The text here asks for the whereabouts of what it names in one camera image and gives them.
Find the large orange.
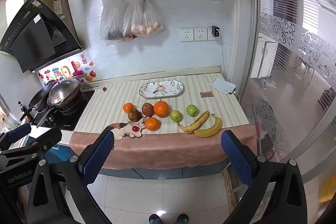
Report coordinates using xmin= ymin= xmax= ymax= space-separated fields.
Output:
xmin=153 ymin=100 xmax=170 ymax=118

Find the colourful wall sticker sheet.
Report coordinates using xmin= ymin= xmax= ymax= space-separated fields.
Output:
xmin=38 ymin=61 xmax=87 ymax=83

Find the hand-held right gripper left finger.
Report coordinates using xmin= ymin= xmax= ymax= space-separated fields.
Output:
xmin=28 ymin=128 xmax=116 ymax=224

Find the plastic bag of eggs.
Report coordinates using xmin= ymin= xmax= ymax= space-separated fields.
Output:
xmin=123 ymin=0 xmax=164 ymax=38

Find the black range hood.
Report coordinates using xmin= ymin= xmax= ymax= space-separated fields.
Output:
xmin=0 ymin=0 xmax=84 ymax=74

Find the spotted yellow banana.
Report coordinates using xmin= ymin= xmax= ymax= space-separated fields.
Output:
xmin=177 ymin=110 xmax=210 ymax=134

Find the brown-red apple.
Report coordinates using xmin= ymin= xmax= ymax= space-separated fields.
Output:
xmin=142 ymin=103 xmax=154 ymax=117
xmin=128 ymin=108 xmax=141 ymax=122

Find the green apple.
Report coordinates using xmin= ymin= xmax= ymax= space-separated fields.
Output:
xmin=170 ymin=110 xmax=182 ymax=123
xmin=186 ymin=104 xmax=198 ymax=117

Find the plastic bag with dark contents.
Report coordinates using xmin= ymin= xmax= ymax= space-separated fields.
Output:
xmin=99 ymin=0 xmax=126 ymax=41

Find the blue-grey base cabinet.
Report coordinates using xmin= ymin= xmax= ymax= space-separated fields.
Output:
xmin=100 ymin=161 xmax=229 ymax=180

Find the frosted pattern glass sliding door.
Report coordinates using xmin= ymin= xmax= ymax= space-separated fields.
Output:
xmin=247 ymin=0 xmax=336 ymax=188

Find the oval floral ceramic plate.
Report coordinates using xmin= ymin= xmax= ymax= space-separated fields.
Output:
xmin=139 ymin=80 xmax=184 ymax=99

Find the medium orange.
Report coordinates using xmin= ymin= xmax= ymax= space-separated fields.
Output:
xmin=144 ymin=117 xmax=160 ymax=131

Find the black frying pan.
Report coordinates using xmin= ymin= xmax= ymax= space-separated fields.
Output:
xmin=19 ymin=83 xmax=57 ymax=122

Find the white wall outlet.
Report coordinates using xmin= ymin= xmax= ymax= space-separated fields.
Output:
xmin=180 ymin=28 xmax=194 ymax=43
xmin=207 ymin=27 xmax=221 ymax=41
xmin=194 ymin=27 xmax=208 ymax=42

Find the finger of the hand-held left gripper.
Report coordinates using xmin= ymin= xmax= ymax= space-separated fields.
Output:
xmin=0 ymin=123 xmax=32 ymax=150
xmin=0 ymin=126 xmax=63 ymax=159

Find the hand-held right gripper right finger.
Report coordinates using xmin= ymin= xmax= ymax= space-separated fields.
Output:
xmin=220 ymin=130 xmax=314 ymax=224

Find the metallic gas water heater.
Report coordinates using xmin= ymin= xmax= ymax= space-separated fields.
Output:
xmin=39 ymin=0 xmax=76 ymax=41

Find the white cabinet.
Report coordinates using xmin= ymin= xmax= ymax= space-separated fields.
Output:
xmin=251 ymin=36 xmax=279 ymax=80

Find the black glass gas stove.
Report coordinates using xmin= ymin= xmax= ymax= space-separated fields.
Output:
xmin=31 ymin=89 xmax=95 ymax=131

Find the white cable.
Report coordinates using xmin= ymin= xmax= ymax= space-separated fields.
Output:
xmin=217 ymin=36 xmax=240 ymax=102

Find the steel wok with lid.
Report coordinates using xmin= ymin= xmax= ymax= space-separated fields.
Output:
xmin=37 ymin=77 xmax=82 ymax=128

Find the striped cat print mat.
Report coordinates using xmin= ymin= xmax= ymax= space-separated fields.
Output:
xmin=70 ymin=72 xmax=256 ymax=170

